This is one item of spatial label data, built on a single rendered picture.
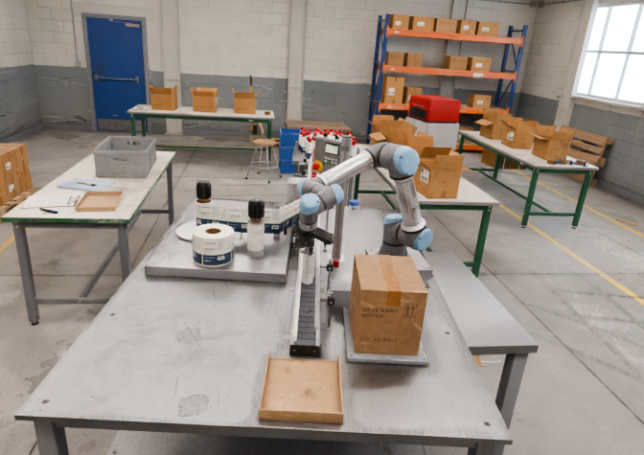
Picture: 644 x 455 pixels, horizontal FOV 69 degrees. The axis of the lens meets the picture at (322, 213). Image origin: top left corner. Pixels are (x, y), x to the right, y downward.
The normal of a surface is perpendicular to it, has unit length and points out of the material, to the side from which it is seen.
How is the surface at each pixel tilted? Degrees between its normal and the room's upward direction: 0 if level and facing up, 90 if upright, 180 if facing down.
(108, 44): 90
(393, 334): 90
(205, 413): 0
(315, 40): 90
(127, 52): 90
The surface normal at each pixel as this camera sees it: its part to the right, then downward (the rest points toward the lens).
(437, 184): 0.25, 0.35
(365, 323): 0.02, 0.34
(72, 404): 0.07, -0.94
